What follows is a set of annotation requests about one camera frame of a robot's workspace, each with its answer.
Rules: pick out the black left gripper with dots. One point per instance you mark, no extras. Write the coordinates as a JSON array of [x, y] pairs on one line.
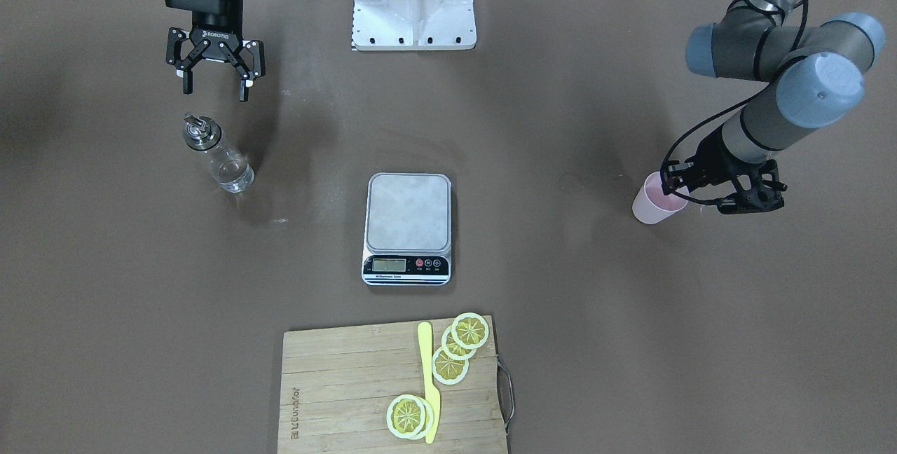
[[712, 152]]

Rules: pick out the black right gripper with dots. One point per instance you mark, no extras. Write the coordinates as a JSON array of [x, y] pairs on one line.
[[215, 29]]

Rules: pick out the glass sauce bottle steel spout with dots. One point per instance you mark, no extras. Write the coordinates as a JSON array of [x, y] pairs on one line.
[[227, 165]]

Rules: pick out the pink plastic cup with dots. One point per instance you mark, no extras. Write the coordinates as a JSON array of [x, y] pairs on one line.
[[652, 205]]

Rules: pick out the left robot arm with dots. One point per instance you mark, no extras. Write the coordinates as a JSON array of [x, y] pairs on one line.
[[813, 76]]

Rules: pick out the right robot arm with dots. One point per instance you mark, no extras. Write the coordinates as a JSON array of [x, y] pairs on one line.
[[231, 22]]

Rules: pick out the digital kitchen scale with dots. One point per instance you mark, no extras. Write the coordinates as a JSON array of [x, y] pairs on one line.
[[407, 235]]

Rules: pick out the brown table mat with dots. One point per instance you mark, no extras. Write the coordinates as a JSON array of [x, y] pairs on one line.
[[143, 306]]

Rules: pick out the lemon slice outer row end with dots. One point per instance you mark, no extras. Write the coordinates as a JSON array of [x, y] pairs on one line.
[[470, 330]]

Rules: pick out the bamboo cutting board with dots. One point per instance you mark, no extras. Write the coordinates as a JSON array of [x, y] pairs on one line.
[[337, 383]]

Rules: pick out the lemon slice row middle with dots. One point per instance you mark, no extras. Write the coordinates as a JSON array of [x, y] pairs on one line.
[[453, 349]]

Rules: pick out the lemon slice row near knife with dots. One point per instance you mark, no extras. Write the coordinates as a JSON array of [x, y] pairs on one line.
[[447, 370]]

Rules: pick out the yellow plastic knife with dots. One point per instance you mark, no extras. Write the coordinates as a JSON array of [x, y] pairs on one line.
[[431, 392]]

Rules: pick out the lemon slice by knife tip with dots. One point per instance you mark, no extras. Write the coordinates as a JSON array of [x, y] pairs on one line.
[[410, 417]]

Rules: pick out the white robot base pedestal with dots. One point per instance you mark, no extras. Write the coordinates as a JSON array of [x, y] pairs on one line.
[[413, 25]]

